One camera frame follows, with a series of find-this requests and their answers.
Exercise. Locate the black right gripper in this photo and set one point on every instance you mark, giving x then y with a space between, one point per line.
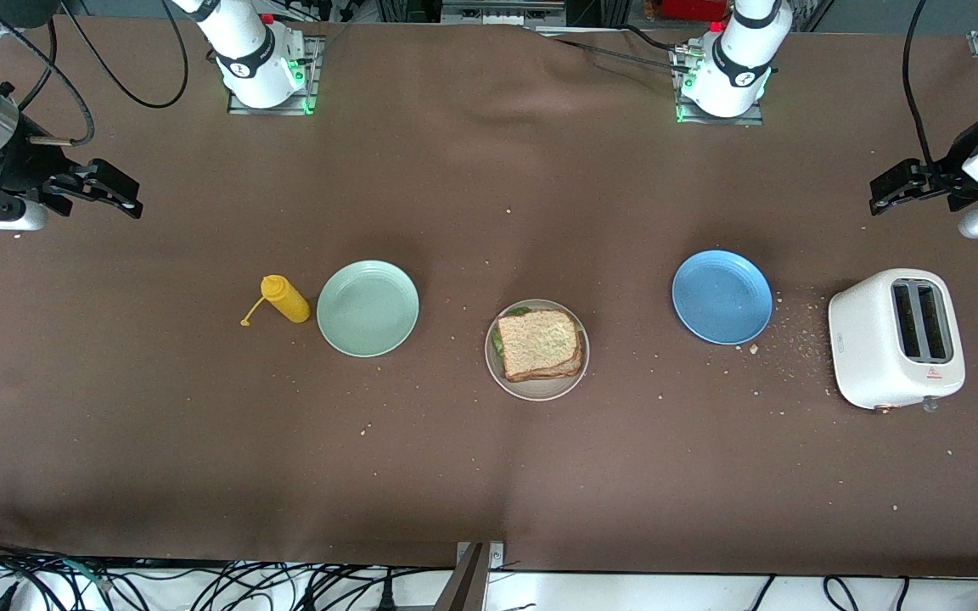
20 163

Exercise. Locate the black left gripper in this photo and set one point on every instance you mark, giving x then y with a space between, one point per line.
956 164

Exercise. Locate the yellow mustard squeeze bottle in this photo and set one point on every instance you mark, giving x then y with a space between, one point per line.
287 299

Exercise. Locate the brown bread slice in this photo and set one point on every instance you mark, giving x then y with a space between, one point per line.
540 344

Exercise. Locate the green lettuce leaf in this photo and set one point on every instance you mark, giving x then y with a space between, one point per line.
521 311

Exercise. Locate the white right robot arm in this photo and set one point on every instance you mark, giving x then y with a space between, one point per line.
247 51

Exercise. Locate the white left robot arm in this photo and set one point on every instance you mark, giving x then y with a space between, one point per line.
739 59

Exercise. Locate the blue plate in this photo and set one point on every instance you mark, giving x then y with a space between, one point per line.
722 297

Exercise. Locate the pale green plate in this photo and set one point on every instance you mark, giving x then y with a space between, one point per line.
368 308

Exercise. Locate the beige plate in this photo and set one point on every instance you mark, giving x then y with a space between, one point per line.
540 390

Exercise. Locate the white toaster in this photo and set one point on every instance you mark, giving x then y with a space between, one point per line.
867 348

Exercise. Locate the red box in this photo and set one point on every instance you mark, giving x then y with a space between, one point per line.
693 8

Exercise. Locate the silver power strip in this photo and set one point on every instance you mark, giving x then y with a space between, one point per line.
502 12

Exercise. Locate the brown tablecloth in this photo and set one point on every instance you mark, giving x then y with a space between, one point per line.
489 475

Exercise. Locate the dark grey metal bar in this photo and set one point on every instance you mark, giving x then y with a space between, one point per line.
463 585

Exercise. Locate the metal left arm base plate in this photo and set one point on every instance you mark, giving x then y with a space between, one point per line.
752 119

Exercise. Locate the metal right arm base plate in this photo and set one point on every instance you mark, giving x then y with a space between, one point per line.
313 64

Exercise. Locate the silver table edge bracket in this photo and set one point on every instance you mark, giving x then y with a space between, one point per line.
497 553

